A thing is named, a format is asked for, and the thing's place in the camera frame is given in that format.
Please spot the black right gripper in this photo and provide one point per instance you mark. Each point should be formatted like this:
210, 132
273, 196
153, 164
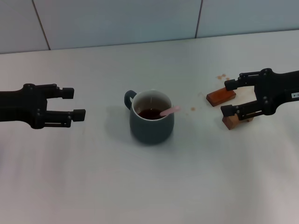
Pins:
278, 91

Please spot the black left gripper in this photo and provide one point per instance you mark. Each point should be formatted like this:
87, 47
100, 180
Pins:
21, 105

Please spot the grey ceramic cup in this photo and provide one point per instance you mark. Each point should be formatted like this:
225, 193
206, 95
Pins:
151, 130

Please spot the dark brown wooden block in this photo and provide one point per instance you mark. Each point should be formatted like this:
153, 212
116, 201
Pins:
219, 98

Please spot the light brown wooden block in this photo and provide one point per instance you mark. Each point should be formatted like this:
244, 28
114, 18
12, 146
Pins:
230, 123

